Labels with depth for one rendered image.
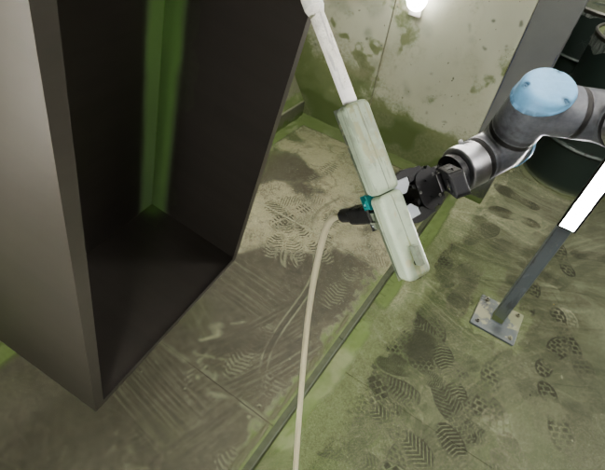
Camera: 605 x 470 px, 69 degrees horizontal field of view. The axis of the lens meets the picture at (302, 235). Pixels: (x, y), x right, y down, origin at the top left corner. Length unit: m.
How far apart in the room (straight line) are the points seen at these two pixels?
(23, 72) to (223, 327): 1.47
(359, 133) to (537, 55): 1.82
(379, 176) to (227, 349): 1.20
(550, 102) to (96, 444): 1.54
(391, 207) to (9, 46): 0.53
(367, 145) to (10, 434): 1.46
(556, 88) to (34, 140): 0.75
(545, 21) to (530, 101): 1.61
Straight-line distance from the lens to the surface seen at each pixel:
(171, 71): 1.23
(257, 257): 2.07
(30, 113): 0.52
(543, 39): 2.45
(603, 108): 0.91
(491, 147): 0.91
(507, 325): 2.23
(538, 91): 0.85
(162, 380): 1.73
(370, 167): 0.72
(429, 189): 0.83
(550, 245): 1.90
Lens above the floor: 1.57
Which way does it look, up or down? 44 degrees down
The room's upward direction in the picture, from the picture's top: 10 degrees clockwise
